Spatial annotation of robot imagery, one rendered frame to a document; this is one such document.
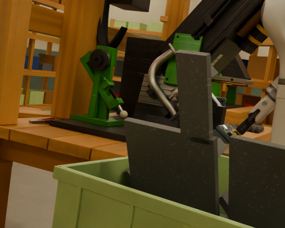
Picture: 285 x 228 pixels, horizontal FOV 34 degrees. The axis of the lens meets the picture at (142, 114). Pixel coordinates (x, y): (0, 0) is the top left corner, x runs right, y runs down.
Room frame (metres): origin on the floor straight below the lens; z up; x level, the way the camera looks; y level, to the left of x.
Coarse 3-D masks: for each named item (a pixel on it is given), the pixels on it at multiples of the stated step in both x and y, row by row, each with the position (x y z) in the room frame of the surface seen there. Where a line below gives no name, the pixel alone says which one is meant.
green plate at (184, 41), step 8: (176, 40) 1.86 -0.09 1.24; (184, 40) 1.85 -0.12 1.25; (192, 40) 1.84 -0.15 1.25; (200, 40) 1.83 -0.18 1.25; (176, 48) 1.85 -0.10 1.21; (184, 48) 1.84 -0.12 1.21; (192, 48) 1.83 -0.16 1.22; (168, 64) 1.84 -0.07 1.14; (168, 72) 1.83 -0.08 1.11; (168, 80) 1.82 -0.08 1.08; (176, 80) 1.81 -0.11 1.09
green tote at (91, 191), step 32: (224, 160) 0.93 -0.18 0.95; (64, 192) 0.62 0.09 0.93; (96, 192) 0.59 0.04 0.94; (128, 192) 0.56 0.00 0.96; (64, 224) 0.62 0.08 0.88; (96, 224) 0.59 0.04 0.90; (128, 224) 0.56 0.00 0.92; (160, 224) 0.54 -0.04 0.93; (192, 224) 0.51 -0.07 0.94; (224, 224) 0.49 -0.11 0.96
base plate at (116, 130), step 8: (56, 120) 1.53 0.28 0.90; (64, 120) 1.56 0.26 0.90; (72, 120) 1.60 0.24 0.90; (64, 128) 1.51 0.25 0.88; (72, 128) 1.50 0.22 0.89; (80, 128) 1.49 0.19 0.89; (88, 128) 1.48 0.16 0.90; (96, 128) 1.48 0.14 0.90; (104, 128) 1.51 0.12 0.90; (112, 128) 1.54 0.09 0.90; (120, 128) 1.57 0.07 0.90; (104, 136) 1.45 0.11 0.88; (112, 136) 1.44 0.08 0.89; (120, 136) 1.43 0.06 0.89
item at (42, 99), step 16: (32, 0) 7.98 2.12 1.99; (48, 0) 7.77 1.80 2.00; (64, 0) 8.34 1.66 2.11; (32, 32) 7.49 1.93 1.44; (32, 48) 7.49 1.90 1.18; (48, 48) 8.73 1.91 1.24; (32, 64) 7.60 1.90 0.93; (48, 64) 8.08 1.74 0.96; (32, 96) 7.74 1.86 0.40; (48, 96) 8.25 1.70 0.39
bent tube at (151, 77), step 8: (160, 56) 1.83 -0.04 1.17; (168, 56) 1.82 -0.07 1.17; (152, 64) 1.83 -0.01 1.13; (160, 64) 1.83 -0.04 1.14; (152, 72) 1.82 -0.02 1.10; (152, 80) 1.81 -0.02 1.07; (152, 88) 1.80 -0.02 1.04; (160, 96) 1.77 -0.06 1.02; (168, 104) 1.75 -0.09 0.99; (168, 112) 1.75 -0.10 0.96; (176, 112) 1.73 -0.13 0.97
